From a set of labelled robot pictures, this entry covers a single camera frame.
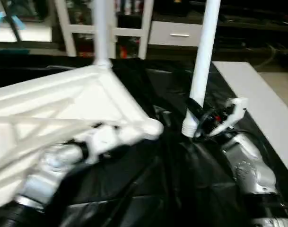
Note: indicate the white plastic table leg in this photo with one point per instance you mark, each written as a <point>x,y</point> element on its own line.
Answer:
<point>203,61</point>
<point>102,30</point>

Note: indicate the white sheet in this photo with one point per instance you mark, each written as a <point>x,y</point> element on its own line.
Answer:
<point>262,99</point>

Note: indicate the white low drawer unit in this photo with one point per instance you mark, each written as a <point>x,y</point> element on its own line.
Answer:
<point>174,34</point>

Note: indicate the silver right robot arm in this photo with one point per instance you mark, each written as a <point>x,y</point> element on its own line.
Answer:
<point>248,165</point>

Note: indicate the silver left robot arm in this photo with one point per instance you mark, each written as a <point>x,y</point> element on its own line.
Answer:
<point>44,175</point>

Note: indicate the white glass-door cabinet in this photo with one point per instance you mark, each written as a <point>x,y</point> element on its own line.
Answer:
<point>106,26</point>

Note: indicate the black work mat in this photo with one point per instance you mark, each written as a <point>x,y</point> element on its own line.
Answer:
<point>191,189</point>

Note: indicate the white plastic table top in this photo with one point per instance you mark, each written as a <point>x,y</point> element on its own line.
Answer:
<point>58,109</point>

